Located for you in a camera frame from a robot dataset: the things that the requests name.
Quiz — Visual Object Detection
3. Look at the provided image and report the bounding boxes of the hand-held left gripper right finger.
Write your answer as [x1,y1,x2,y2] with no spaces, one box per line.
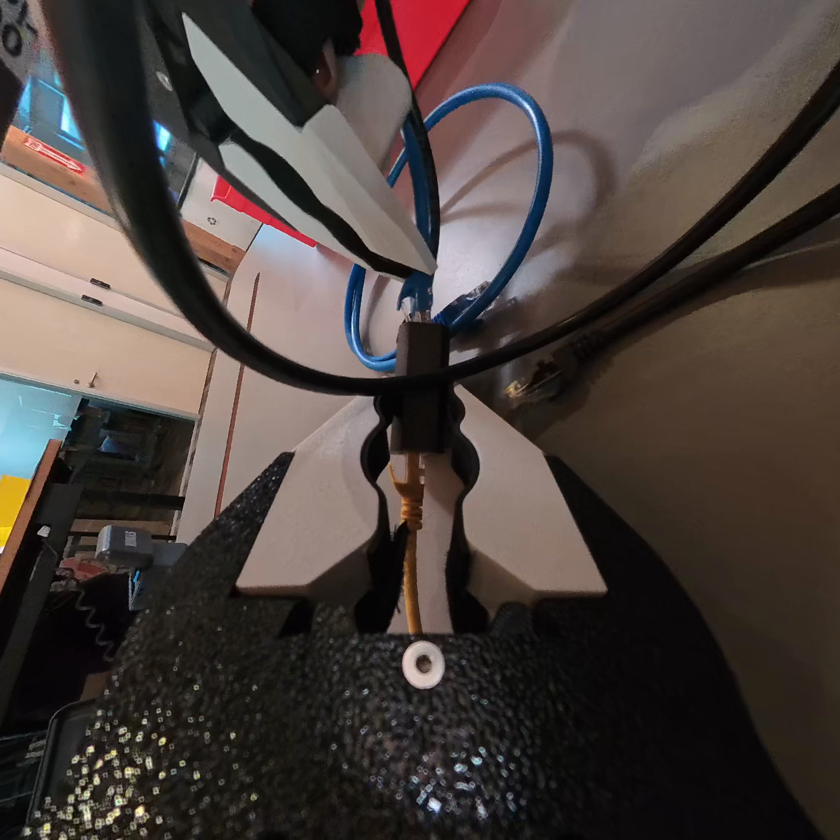
[441,384,608,618]

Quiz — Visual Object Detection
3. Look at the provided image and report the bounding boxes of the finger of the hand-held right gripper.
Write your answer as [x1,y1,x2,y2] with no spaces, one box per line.
[215,140,424,280]
[180,13,439,277]

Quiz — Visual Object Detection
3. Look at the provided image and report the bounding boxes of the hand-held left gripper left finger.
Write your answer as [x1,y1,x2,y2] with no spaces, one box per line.
[235,387,395,614]

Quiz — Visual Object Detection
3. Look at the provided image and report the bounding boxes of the yellow ethernet cable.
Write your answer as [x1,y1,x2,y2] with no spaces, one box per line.
[390,453,427,636]

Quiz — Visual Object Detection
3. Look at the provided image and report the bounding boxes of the black ethernet cable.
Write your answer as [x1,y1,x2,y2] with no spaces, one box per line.
[42,0,840,403]

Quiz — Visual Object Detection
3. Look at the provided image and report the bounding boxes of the black ethernet adapter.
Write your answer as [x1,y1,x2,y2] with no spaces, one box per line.
[390,322,454,455]

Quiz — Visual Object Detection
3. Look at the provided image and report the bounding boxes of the red plastic bin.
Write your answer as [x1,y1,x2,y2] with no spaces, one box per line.
[211,0,473,249]

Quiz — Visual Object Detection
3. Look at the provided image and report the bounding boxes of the blue ethernet cable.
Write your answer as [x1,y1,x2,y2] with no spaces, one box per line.
[344,82,555,374]

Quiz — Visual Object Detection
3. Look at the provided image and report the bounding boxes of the person's right hand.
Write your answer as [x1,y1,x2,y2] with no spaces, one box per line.
[307,49,342,91]

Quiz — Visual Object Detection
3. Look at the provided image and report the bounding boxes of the white recycling bin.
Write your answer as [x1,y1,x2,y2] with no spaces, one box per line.
[182,161,265,256]

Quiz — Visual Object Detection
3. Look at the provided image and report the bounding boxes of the red sign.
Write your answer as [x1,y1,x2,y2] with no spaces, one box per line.
[20,134,83,175]

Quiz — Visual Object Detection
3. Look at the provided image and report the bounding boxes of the beige door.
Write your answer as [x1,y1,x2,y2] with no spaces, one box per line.
[0,276,216,396]
[0,172,231,293]

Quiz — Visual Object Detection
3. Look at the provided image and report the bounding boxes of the yellow box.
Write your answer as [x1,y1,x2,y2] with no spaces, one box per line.
[0,476,34,552]

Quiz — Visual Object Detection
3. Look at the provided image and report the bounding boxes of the wooden post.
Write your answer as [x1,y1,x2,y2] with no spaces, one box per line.
[0,141,249,275]

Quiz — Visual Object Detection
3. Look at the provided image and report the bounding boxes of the brown top black frame desk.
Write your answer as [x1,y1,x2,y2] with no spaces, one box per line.
[0,438,188,716]

